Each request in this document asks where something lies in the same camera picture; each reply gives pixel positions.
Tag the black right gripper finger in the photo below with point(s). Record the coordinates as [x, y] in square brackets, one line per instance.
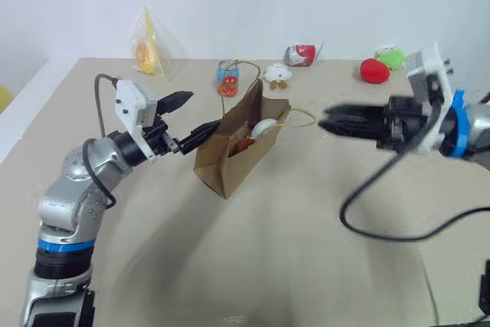
[356, 129]
[356, 113]

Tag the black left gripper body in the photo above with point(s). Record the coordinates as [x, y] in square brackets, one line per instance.
[161, 139]

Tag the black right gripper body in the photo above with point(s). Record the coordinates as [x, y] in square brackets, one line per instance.
[402, 124]

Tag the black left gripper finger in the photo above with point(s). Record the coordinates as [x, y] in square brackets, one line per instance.
[174, 102]
[199, 135]

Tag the brown paper bag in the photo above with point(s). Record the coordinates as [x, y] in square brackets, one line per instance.
[218, 166]

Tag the orange item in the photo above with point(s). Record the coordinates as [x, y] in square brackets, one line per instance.
[243, 146]

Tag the yellow white egg plush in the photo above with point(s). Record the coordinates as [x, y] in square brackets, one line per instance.
[263, 128]

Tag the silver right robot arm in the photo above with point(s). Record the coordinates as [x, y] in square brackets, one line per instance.
[474, 128]

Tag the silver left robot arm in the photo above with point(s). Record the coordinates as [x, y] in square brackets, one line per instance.
[72, 197]

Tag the clear plastic bag with snack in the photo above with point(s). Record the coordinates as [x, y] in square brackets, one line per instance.
[147, 53]

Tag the red plush toy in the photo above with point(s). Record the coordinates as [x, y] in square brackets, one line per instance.
[374, 71]

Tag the blue tomato print can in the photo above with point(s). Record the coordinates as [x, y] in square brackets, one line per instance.
[228, 82]

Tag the green plush toy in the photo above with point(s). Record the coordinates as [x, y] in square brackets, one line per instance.
[392, 57]

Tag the red drink can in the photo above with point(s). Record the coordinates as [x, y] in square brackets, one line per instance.
[300, 55]

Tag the white sheep plush toy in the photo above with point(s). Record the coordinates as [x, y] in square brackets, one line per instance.
[278, 72]

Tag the beige table cloth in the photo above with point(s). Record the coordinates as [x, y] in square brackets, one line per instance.
[268, 246]

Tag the yellow object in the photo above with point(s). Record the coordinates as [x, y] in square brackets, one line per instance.
[4, 99]

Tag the dark rounded shape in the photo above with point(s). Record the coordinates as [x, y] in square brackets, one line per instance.
[484, 285]

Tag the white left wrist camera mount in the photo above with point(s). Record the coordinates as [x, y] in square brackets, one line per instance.
[130, 105]

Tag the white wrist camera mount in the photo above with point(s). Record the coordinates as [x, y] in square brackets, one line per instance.
[130, 105]
[436, 74]

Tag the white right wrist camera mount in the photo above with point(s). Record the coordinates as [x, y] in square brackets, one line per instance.
[436, 74]

